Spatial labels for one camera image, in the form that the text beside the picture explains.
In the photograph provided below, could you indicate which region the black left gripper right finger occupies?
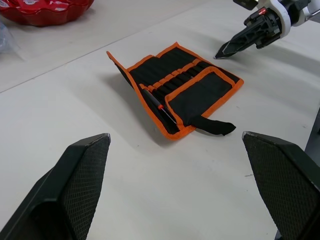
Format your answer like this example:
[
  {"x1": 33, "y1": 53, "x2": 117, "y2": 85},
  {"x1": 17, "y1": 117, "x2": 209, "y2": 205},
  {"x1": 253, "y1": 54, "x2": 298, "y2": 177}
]
[{"x1": 241, "y1": 130, "x2": 320, "y2": 240}]

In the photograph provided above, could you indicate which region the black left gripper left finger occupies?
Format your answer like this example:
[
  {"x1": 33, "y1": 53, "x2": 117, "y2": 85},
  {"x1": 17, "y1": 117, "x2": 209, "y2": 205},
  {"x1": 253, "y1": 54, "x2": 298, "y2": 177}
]
[{"x1": 0, "y1": 132, "x2": 112, "y2": 240}]

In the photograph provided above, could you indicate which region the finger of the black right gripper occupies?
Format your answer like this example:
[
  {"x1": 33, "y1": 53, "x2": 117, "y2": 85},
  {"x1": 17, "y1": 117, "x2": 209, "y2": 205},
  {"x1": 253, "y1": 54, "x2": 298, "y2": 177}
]
[
  {"x1": 255, "y1": 31, "x2": 279, "y2": 50},
  {"x1": 214, "y1": 21, "x2": 270, "y2": 60}
]

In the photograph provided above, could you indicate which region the black and orange tool roll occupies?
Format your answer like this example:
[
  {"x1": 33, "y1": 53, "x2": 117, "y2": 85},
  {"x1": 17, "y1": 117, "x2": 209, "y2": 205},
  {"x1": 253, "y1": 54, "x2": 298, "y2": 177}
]
[{"x1": 106, "y1": 41, "x2": 245, "y2": 142}]

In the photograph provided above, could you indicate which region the grey metal panel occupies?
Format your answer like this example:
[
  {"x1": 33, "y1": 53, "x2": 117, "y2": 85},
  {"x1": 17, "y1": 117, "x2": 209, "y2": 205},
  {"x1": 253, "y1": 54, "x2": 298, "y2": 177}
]
[{"x1": 303, "y1": 104, "x2": 320, "y2": 193}]

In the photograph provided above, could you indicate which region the clear plastic bag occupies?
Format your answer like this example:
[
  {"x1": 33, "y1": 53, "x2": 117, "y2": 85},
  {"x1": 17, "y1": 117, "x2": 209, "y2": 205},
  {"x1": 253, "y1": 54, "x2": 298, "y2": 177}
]
[{"x1": 0, "y1": 19, "x2": 25, "y2": 61}]

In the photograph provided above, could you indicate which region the red scalloped bowl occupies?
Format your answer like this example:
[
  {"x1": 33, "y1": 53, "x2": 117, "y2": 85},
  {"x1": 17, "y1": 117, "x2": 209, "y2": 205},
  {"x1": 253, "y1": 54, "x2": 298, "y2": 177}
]
[{"x1": 0, "y1": 0, "x2": 96, "y2": 27}]

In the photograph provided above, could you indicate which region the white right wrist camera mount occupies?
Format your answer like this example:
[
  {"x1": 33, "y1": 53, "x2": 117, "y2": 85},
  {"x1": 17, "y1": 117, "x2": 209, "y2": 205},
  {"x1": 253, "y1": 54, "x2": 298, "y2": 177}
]
[{"x1": 233, "y1": 0, "x2": 313, "y2": 36}]

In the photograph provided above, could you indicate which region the black tool with orange ring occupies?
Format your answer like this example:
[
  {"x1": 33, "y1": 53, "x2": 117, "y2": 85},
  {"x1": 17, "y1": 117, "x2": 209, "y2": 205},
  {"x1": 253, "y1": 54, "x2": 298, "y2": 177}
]
[{"x1": 141, "y1": 86, "x2": 177, "y2": 125}]

